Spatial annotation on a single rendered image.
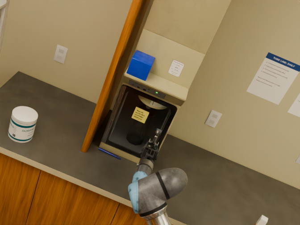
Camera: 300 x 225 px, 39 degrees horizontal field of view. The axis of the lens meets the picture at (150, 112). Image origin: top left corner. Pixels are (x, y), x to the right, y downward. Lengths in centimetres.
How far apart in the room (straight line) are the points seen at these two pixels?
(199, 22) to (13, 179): 129
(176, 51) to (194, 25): 16
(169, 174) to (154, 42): 70
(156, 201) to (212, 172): 105
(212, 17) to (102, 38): 85
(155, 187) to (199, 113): 114
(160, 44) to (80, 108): 84
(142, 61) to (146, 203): 69
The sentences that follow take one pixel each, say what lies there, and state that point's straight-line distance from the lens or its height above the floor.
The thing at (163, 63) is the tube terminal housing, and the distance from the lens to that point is 210.
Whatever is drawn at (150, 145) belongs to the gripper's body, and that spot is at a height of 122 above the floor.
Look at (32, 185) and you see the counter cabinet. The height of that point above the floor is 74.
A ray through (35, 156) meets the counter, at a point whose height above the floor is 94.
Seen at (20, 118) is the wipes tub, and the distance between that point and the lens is 226.
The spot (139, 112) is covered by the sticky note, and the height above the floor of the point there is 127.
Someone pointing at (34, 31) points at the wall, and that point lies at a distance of 276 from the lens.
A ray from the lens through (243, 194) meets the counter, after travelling 264.
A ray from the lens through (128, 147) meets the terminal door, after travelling 238.
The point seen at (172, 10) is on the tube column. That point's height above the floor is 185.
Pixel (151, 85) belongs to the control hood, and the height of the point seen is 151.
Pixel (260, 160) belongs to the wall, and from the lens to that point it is 288.
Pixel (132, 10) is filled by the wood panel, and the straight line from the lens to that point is 194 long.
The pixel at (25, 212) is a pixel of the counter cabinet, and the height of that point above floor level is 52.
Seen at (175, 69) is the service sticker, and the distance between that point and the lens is 210.
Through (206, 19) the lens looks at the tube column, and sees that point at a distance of 199.
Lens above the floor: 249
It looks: 32 degrees down
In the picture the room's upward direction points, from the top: 24 degrees clockwise
